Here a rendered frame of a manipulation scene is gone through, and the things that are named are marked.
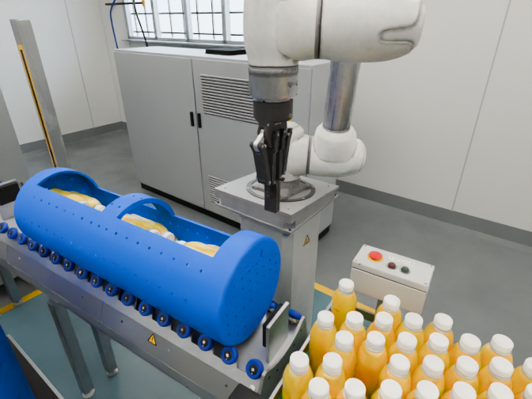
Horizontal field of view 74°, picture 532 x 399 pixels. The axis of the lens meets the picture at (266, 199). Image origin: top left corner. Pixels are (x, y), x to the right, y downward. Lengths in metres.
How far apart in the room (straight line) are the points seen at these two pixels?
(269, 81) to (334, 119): 0.69
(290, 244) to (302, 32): 0.96
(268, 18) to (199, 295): 0.57
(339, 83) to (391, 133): 2.33
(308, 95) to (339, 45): 1.74
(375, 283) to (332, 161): 0.51
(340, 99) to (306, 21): 0.68
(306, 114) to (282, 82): 1.74
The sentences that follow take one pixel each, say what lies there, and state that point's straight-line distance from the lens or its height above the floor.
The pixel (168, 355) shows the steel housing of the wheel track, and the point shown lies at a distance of 1.11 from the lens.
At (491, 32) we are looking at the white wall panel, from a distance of 3.28.
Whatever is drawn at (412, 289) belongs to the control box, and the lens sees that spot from 1.02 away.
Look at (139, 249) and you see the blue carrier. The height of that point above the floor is 1.18.
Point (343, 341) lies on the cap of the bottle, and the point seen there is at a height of 1.08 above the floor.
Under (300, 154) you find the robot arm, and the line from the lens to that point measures 1.35.
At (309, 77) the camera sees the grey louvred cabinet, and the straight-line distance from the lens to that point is 2.32.
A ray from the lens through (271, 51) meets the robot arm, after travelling 0.62.
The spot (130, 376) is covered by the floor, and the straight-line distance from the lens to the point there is 2.22.
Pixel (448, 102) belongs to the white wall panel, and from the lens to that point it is 3.36.
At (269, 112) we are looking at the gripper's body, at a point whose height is 1.55.
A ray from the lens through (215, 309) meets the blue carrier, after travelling 0.81.
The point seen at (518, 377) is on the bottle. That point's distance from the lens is 0.96.
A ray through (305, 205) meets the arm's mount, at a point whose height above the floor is 1.07.
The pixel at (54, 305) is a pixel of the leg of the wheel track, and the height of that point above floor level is 0.62.
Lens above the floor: 1.70
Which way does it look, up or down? 27 degrees down
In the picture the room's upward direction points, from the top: straight up
